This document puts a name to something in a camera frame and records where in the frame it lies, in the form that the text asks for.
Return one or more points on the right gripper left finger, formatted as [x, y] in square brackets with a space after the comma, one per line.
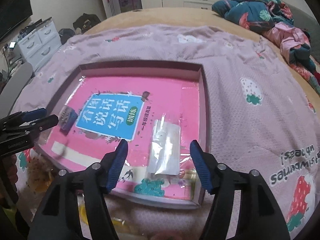
[57, 215]

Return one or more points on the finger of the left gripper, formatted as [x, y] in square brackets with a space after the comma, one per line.
[20, 126]
[27, 116]

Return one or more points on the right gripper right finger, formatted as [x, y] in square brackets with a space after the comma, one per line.
[260, 216]

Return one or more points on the yellow hair ties bag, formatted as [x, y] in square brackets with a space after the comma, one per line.
[100, 224]

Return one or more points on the small blue hair comb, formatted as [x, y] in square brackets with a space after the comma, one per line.
[67, 118]

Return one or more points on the grey chair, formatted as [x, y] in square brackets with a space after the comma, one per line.
[14, 87]

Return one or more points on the white drawer cabinet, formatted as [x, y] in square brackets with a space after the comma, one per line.
[39, 45]

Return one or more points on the pink strawberry blanket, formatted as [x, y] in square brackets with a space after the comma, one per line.
[260, 118]

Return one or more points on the black bag on floor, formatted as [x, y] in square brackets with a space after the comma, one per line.
[85, 22]

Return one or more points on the clear bag earring card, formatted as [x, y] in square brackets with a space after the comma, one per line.
[165, 148]

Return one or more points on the pink book in plastic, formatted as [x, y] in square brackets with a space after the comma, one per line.
[112, 108]

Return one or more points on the tan bed sheet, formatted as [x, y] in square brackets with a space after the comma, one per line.
[175, 17]

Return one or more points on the grey padded headboard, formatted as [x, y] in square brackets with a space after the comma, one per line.
[304, 21]

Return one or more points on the teal floral quilt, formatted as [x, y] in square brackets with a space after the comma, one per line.
[274, 20]

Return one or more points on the black wall television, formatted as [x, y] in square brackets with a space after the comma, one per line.
[14, 15]

